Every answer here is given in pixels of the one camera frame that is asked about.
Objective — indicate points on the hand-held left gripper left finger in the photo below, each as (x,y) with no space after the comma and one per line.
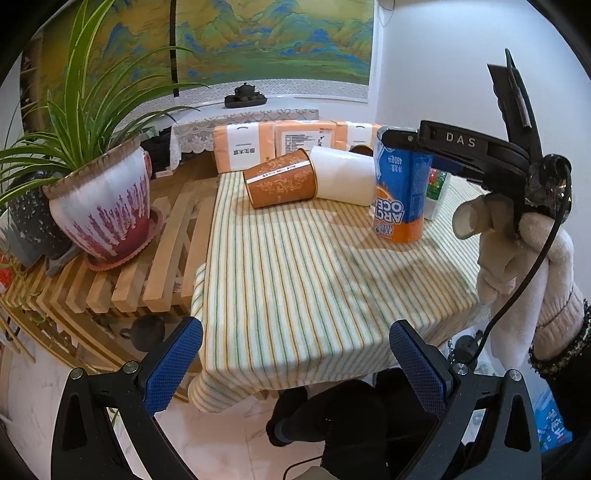
(175,364)

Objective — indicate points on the blue orange drink can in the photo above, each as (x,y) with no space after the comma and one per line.
(400,194)

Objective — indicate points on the white paper roll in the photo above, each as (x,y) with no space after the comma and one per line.
(344,177)

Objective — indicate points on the person's right forearm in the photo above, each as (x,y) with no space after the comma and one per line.
(565,369)

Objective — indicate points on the brown cup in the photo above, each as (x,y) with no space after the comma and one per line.
(362,151)

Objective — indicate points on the black hanging rod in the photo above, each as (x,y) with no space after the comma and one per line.
(174,46)

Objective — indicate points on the person's right hand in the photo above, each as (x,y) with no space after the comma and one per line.
(503,258)

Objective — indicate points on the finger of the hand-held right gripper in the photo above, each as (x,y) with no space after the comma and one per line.
(450,164)
(443,137)

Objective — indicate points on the dark tea set tray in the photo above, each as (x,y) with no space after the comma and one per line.
(244,96)

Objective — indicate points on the white lace cloth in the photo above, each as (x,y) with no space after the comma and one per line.
(194,136)

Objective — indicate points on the green spider plant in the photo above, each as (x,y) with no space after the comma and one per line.
(83,143)

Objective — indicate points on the wooden slatted rack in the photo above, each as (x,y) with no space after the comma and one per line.
(161,277)

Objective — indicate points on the dark clay teapot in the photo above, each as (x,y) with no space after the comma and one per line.
(145,332)

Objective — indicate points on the white and purple flower pot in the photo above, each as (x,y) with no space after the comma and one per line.
(106,203)

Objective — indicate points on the landscape wall painting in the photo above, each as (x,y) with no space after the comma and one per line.
(277,41)

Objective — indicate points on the blue packet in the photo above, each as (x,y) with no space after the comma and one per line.
(551,424)

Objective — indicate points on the orange tissue pack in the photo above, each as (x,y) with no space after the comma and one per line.
(240,145)
(302,136)
(355,134)

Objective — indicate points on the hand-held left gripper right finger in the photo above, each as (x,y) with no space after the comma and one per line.
(418,369)

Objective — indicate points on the person's dark trouser legs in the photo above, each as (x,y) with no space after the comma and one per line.
(351,424)

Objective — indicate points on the striped tablecloth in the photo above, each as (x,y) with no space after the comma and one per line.
(300,286)

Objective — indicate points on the orange patterned cup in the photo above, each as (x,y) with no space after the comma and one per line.
(279,180)

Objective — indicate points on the pink pot saucer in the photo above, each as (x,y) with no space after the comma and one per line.
(152,227)

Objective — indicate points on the grey speckled flower pot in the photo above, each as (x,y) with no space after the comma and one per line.
(32,224)

